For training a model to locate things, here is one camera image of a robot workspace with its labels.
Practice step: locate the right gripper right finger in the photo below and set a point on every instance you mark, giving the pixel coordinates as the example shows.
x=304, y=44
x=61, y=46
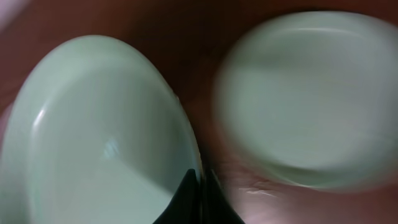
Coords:
x=216, y=208

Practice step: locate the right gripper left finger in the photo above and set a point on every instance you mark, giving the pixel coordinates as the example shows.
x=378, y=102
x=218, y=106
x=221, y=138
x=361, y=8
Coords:
x=184, y=205

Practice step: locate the pale green plate front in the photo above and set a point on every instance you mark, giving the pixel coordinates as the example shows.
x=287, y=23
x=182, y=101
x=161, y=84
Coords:
x=95, y=135

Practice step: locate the pale green plate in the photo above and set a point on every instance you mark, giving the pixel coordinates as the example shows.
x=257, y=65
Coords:
x=95, y=135
x=310, y=99

